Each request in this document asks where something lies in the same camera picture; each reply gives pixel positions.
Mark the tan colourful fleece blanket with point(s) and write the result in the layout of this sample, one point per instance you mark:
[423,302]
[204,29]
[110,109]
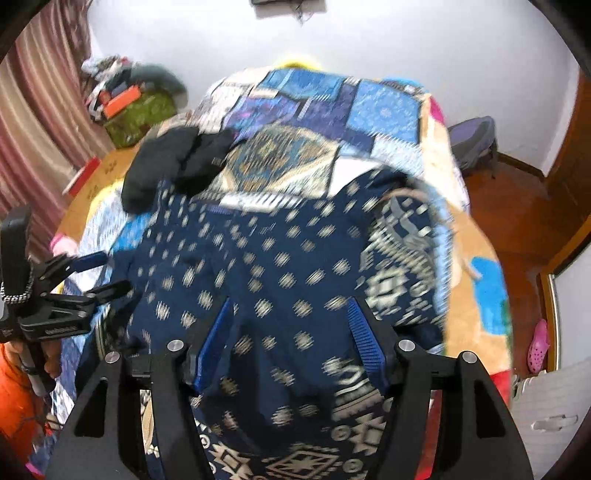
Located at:
[480,300]

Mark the grey plush cushion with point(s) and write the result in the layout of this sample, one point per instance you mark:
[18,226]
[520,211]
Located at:
[161,76]

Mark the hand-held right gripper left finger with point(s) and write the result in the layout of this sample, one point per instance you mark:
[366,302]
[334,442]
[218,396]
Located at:
[217,332]

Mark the pile of clothes and bags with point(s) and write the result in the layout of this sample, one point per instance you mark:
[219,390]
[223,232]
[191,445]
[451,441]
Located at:
[138,117]

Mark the red white box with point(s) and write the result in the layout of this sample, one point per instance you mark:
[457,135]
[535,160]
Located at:
[81,175]

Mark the grey purple backpack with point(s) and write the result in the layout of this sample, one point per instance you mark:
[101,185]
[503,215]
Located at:
[471,138]

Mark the white plastic drawer unit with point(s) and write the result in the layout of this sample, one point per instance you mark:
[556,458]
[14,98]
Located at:
[549,406]

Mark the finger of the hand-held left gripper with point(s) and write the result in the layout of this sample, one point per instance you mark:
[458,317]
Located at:
[108,290]
[90,261]

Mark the pink clog shoe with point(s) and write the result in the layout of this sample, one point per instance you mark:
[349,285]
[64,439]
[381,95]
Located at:
[538,346]

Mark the striped brown curtain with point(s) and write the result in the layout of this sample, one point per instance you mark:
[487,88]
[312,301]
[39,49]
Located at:
[32,129]

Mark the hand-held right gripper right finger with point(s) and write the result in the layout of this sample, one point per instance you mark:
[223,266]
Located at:
[364,337]

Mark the blue patchwork quilt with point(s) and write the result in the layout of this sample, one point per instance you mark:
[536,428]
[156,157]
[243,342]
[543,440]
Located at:
[323,106]

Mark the person's left forearm orange sleeve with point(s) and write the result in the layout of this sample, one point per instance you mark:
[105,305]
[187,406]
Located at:
[14,406]

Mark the wooden folding lap table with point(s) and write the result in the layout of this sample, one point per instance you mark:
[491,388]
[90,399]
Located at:
[99,184]

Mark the person's left hand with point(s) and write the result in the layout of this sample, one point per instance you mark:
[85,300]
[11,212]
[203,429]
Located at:
[51,364]

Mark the brown wooden door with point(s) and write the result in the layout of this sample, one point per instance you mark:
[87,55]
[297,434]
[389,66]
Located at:
[572,138]

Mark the black garment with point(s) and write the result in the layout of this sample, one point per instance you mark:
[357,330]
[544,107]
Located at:
[180,161]

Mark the pink plastic toy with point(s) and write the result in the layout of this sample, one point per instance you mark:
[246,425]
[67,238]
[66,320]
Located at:
[62,244]

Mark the yellow headboard object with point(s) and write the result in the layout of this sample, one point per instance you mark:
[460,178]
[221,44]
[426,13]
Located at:
[298,62]

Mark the pile of household clutter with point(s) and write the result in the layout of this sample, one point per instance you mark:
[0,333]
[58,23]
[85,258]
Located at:
[104,78]

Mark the orange box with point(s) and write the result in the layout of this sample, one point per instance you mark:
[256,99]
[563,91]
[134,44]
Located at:
[121,101]

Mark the navy patterned hooded jacket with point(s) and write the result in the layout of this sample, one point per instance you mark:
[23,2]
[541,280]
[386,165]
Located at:
[277,286]

